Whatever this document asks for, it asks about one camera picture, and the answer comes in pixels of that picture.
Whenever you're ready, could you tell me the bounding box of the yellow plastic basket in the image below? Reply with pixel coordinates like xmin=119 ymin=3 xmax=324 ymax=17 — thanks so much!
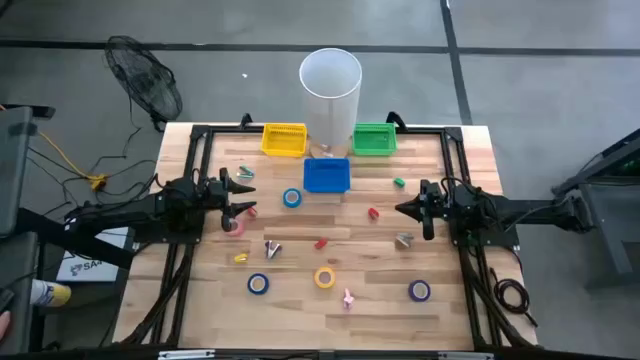
xmin=260 ymin=122 xmax=309 ymax=158

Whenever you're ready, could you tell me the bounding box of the light blue tape roll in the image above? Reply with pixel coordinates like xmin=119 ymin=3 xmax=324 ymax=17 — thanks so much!
xmin=282 ymin=187 xmax=303 ymax=209

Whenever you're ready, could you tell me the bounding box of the grey equipment stand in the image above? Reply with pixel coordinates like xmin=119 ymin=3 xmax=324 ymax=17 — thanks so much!
xmin=549 ymin=127 xmax=640 ymax=291

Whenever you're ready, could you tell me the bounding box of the purple tape roll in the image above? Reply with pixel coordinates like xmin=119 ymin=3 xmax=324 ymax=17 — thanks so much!
xmin=407 ymin=279 xmax=432 ymax=303

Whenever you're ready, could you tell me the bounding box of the silver metal bracket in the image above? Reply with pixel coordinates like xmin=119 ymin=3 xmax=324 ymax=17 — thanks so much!
xmin=437 ymin=351 xmax=494 ymax=360
xmin=158 ymin=349 xmax=216 ymax=360

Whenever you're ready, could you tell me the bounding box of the blue plastic basket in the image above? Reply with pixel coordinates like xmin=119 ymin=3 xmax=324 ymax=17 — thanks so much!
xmin=302 ymin=157 xmax=352 ymax=194

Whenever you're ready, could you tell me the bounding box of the white cylinder shade lamp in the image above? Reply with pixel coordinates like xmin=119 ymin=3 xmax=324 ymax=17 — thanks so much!
xmin=298 ymin=47 xmax=363 ymax=161

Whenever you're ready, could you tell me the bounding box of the pink tape roll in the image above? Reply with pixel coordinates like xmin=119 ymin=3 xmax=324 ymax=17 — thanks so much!
xmin=222 ymin=217 xmax=246 ymax=239

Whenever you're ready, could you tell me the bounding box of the green plastic basket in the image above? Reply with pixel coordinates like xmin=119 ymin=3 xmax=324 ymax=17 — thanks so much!
xmin=351 ymin=122 xmax=399 ymax=157

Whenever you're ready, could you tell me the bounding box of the dark blue tape roll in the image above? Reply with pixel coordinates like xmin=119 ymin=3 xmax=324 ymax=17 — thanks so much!
xmin=246 ymin=272 xmax=270 ymax=296

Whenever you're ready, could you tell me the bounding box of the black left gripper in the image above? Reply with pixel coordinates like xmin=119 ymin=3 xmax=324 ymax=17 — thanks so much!
xmin=199 ymin=167 xmax=258 ymax=234

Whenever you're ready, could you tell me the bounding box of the yellow and white can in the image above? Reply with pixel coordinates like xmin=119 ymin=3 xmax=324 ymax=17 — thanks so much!
xmin=29 ymin=278 xmax=72 ymax=308

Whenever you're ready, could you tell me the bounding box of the grey equipment cart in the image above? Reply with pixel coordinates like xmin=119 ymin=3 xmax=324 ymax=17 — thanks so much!
xmin=0 ymin=103 xmax=136 ymax=356

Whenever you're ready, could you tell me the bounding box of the white printed sign board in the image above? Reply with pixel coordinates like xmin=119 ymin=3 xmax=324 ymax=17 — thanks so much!
xmin=55 ymin=225 xmax=131 ymax=284

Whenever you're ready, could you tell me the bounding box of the black floor fan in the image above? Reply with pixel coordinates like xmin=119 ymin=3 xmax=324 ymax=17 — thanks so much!
xmin=103 ymin=34 xmax=184 ymax=132

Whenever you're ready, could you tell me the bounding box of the black floor cable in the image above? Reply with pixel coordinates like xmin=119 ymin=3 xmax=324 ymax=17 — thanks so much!
xmin=24 ymin=97 xmax=159 ymax=211

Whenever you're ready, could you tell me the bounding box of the yellow cable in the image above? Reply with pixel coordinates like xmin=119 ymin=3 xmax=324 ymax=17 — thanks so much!
xmin=37 ymin=130 xmax=109 ymax=191

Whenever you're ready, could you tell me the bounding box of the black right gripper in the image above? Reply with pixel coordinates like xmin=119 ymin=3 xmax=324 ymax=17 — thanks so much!
xmin=394 ymin=179 xmax=452 ymax=242

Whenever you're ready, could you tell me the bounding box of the yellow tape roll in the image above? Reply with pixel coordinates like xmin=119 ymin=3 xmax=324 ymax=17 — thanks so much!
xmin=313 ymin=266 xmax=337 ymax=290

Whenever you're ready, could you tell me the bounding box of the coiled black cable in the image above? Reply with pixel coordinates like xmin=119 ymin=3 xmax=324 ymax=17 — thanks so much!
xmin=492 ymin=267 xmax=540 ymax=329

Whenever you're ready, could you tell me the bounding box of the black aluminium table frame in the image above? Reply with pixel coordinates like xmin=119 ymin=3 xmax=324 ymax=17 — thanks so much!
xmin=112 ymin=112 xmax=539 ymax=351

